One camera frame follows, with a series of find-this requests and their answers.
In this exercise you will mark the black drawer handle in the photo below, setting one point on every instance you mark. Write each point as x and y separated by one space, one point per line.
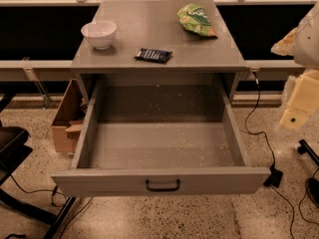
151 186

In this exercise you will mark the grey cabinet table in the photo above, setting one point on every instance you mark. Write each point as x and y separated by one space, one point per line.
153 24

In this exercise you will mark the black chair frame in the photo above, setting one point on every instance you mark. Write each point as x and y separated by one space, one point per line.
31 182

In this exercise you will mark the cardboard box on floor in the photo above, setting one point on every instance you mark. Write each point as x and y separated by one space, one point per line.
67 123

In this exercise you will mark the green chip bag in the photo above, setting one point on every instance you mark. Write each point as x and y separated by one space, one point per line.
193 18

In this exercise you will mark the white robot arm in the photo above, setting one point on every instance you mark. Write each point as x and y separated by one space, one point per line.
302 43

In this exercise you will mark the dark blue rxbar wrapper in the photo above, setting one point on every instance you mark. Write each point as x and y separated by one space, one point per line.
153 55

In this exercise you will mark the white ceramic bowl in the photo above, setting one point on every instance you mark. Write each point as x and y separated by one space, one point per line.
100 34

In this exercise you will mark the open grey top drawer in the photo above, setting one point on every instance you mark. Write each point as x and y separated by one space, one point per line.
162 133

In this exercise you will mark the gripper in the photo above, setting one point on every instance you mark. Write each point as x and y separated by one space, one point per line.
308 44

